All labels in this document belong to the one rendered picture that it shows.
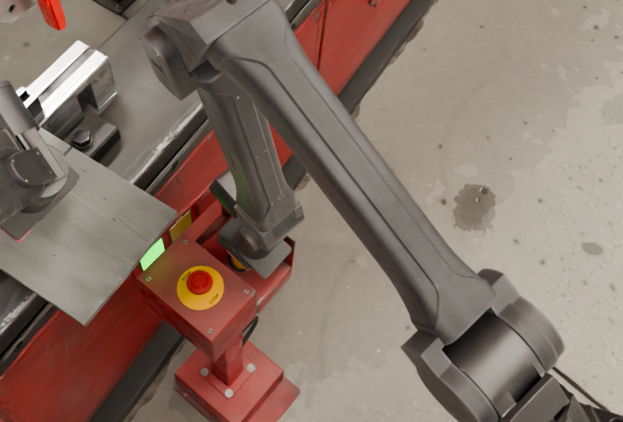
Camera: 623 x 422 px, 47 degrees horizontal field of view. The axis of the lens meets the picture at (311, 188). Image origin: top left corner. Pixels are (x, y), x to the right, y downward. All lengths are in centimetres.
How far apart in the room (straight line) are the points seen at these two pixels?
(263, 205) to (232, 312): 29
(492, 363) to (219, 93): 33
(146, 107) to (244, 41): 64
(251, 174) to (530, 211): 150
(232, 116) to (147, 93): 50
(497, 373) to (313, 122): 25
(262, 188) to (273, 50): 31
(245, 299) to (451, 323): 57
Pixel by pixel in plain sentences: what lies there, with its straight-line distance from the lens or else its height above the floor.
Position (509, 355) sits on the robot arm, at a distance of 62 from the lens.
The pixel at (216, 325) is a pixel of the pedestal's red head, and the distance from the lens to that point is 111.
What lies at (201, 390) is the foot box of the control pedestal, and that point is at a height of 12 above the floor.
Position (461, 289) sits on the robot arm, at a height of 130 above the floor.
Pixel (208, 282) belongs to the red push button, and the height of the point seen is 81.
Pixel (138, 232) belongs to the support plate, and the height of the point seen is 100.
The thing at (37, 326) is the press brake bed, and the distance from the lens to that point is 114.
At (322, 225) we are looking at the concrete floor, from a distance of 204.
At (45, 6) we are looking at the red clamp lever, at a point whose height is 120.
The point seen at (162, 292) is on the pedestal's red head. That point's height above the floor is 78.
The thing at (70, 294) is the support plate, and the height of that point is 100.
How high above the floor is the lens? 183
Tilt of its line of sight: 61 degrees down
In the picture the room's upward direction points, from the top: 9 degrees clockwise
